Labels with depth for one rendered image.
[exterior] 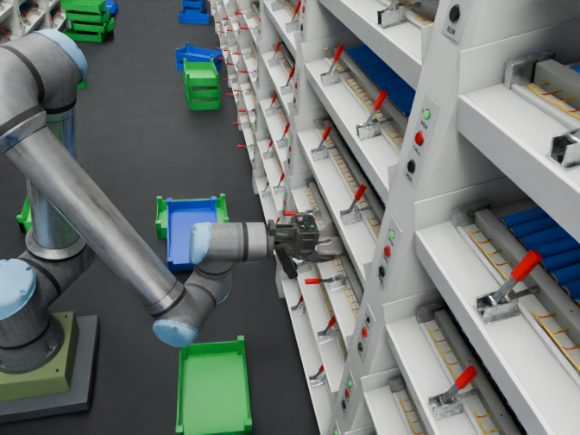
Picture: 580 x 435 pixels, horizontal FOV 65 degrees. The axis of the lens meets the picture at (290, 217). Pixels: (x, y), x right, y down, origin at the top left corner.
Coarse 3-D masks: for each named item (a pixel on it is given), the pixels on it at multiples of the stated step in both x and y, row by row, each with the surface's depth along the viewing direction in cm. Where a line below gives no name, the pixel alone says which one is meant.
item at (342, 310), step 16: (304, 176) 139; (304, 192) 139; (320, 192) 137; (304, 208) 133; (320, 272) 112; (336, 272) 111; (336, 304) 104; (352, 304) 103; (336, 320) 105; (352, 320) 100
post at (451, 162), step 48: (480, 0) 47; (528, 0) 47; (576, 0) 48; (432, 48) 56; (432, 96) 57; (432, 144) 57; (432, 192) 60; (384, 240) 74; (432, 288) 72; (384, 336) 77
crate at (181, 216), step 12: (168, 204) 187; (180, 204) 191; (192, 204) 192; (204, 204) 193; (216, 204) 192; (168, 216) 188; (180, 216) 192; (192, 216) 192; (204, 216) 193; (216, 216) 188; (168, 228) 184; (180, 228) 188; (168, 240) 178; (180, 240) 185; (168, 252) 175; (180, 252) 182; (168, 264) 172; (180, 264) 174; (192, 264) 175
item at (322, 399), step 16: (288, 288) 161; (288, 304) 156; (304, 304) 154; (304, 320) 149; (304, 336) 145; (304, 352) 140; (304, 368) 136; (320, 368) 128; (320, 384) 131; (320, 400) 127; (320, 416) 124; (320, 432) 120
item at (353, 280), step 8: (312, 184) 137; (312, 192) 134; (320, 200) 130; (320, 208) 128; (328, 216) 124; (320, 224) 124; (344, 256) 111; (344, 264) 110; (352, 272) 107; (352, 280) 105; (352, 288) 104; (360, 288) 103; (360, 296) 101; (360, 304) 100
